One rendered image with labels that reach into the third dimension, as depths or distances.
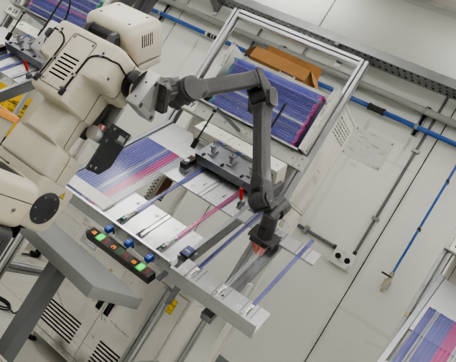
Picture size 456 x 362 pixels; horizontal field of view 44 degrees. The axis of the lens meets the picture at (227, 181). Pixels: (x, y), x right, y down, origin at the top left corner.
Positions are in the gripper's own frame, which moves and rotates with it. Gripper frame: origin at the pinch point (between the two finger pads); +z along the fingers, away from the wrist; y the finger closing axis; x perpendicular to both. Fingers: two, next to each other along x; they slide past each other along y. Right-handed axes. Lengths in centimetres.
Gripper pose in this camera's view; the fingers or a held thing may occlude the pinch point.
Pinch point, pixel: (258, 253)
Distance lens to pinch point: 203.8
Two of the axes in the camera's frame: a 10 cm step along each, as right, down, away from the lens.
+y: -8.1, -4.8, 3.5
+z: -1.9, 7.6, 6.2
